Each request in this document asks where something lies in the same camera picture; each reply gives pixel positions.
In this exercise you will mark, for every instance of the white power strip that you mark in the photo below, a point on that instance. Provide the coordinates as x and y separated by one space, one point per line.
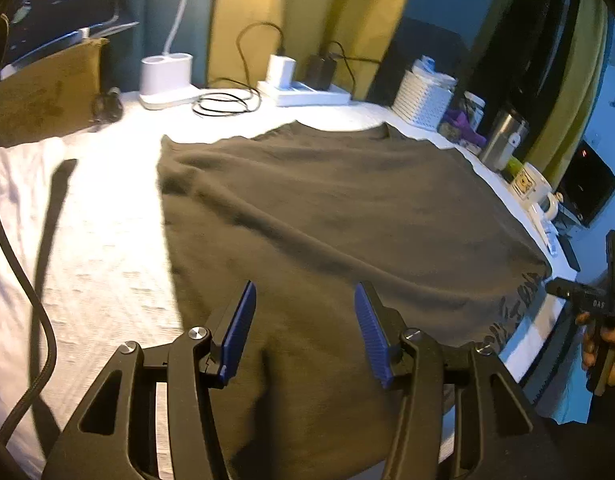
307 95

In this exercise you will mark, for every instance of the brown cardboard box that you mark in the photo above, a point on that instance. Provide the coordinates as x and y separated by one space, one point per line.
42 95

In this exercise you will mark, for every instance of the black chair backrest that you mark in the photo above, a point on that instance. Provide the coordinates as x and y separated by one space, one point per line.
427 50

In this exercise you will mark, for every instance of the white printed mug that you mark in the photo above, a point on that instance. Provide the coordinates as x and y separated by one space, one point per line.
530 187

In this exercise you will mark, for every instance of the black charger adapter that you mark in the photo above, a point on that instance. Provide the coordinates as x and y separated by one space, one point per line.
321 72

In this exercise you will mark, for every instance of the white desk lamp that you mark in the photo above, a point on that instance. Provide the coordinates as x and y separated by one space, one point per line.
165 77

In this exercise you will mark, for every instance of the yellow curtain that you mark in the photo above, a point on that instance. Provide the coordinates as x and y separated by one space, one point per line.
312 5

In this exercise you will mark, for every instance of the white charger adapter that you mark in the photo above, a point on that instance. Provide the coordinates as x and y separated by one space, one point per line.
281 70

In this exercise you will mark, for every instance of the steel tumbler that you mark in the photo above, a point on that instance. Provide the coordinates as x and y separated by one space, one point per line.
505 140

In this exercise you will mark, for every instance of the black remote control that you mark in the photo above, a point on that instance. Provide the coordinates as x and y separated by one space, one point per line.
570 252

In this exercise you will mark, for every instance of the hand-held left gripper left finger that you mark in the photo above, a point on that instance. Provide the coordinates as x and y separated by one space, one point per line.
240 330

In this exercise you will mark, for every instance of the olive printed t-shirt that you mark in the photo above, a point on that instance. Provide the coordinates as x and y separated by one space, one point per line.
327 210

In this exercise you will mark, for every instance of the smooth white cloth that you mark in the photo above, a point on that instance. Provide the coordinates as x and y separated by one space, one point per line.
12 260

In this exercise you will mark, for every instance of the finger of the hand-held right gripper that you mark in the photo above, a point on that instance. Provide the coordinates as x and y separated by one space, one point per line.
562 289

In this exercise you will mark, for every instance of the white woven basket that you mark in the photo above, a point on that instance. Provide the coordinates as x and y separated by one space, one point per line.
422 97

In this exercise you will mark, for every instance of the purple packet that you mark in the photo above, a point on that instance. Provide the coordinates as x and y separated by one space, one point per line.
462 127

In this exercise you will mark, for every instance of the dark laptop screen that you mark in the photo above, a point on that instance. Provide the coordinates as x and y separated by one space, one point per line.
590 185

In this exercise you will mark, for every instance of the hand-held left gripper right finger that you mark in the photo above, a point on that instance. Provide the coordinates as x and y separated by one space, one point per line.
372 335

